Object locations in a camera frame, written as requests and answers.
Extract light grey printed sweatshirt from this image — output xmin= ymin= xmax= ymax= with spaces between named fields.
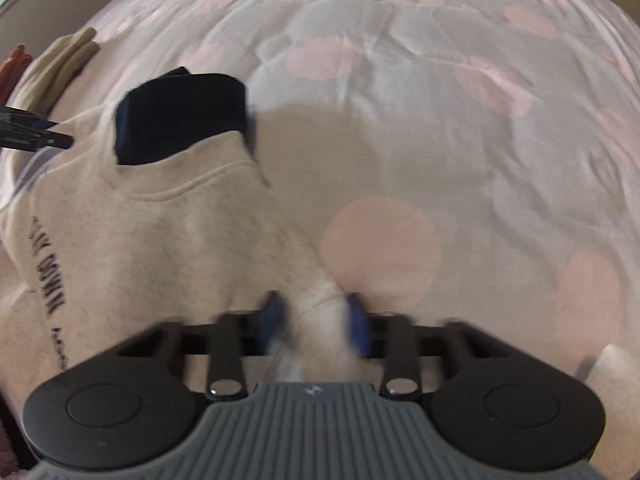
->
xmin=0 ymin=65 xmax=381 ymax=411

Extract folded rust orange garment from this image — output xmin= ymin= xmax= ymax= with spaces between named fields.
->
xmin=0 ymin=44 xmax=32 ymax=106

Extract folded beige garment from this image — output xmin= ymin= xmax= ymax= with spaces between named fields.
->
xmin=9 ymin=27 xmax=100 ymax=118

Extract pink polka dot bedspread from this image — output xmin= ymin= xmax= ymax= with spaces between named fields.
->
xmin=50 ymin=0 xmax=639 ymax=479

